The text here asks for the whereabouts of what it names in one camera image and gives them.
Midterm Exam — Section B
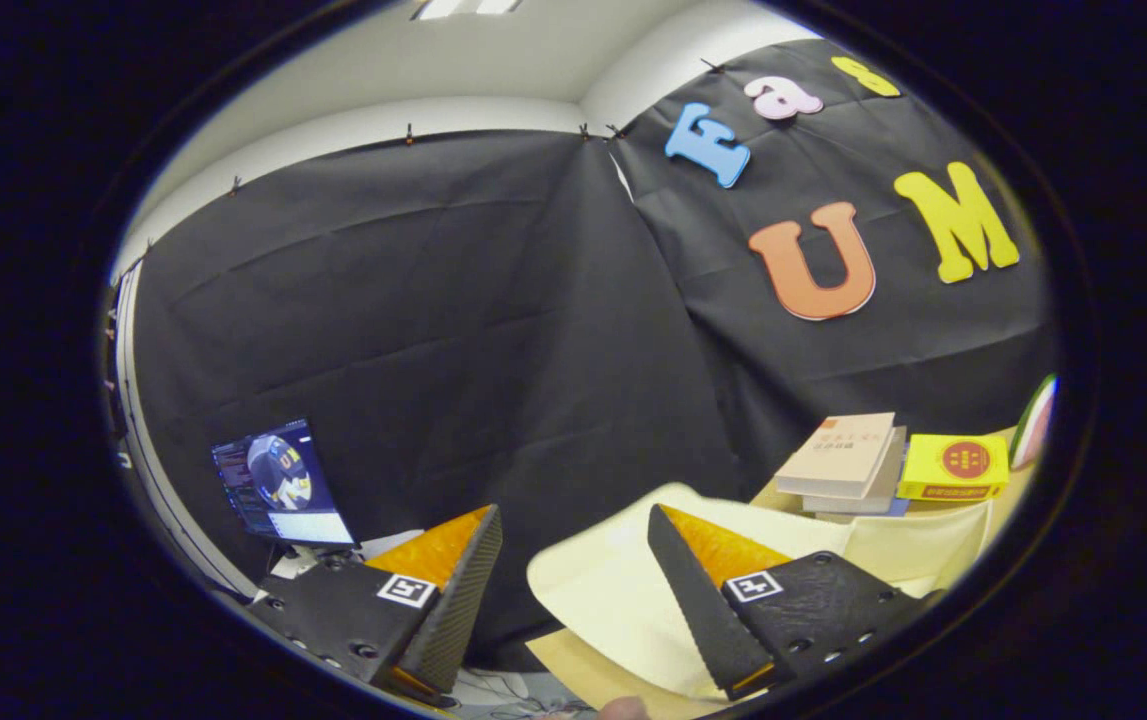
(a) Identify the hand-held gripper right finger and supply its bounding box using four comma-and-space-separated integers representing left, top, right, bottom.
646, 503, 944, 701

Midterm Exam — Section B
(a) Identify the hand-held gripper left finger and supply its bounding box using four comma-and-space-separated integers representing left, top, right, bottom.
248, 503, 504, 701

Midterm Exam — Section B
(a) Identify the cream fabric storage box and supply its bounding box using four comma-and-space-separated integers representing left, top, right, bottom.
526, 482, 994, 701

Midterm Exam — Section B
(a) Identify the beige cover book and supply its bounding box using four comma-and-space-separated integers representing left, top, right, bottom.
775, 412, 897, 500

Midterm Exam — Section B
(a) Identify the laptop screen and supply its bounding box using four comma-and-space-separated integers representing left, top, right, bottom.
211, 418, 358, 547

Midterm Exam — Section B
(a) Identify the grey book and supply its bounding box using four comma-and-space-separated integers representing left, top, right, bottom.
801, 427, 907, 516

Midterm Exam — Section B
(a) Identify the black backdrop cloth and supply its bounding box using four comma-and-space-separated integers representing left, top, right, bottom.
108, 38, 1059, 671

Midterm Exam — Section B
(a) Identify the yellow book with red label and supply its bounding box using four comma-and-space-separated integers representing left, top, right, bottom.
896, 433, 1011, 502

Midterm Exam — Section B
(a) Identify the watermelon plush toy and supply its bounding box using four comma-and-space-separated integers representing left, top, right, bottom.
1009, 374, 1058, 471

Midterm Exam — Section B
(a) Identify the ceiling light panel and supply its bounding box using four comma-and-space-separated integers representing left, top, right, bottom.
411, 0, 522, 21

